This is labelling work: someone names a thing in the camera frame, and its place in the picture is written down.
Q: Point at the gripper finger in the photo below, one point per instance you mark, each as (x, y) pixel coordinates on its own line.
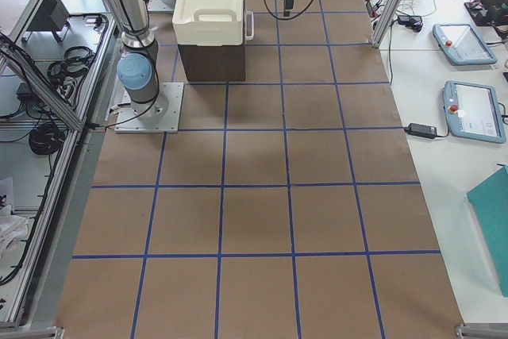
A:
(288, 6)

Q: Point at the dark wooden drawer cabinet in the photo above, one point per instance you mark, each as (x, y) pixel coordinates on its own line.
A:
(213, 64)

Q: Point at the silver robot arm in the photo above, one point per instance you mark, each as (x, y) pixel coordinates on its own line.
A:
(137, 68)

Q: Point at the white plastic tray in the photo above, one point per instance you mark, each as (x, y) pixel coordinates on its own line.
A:
(209, 22)

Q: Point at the far blue teach pendant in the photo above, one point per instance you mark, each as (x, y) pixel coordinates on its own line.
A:
(463, 45)

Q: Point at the blue teach pendant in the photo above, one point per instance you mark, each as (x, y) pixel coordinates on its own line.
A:
(471, 111)
(463, 45)

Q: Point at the black power adapter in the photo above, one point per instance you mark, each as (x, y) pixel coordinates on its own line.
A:
(419, 130)

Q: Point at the near blue teach pendant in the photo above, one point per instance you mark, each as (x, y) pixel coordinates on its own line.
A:
(471, 111)

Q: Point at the white crumpled cloth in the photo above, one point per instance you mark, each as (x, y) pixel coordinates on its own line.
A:
(14, 228)

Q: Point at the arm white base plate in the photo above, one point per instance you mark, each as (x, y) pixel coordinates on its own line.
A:
(163, 116)
(161, 6)

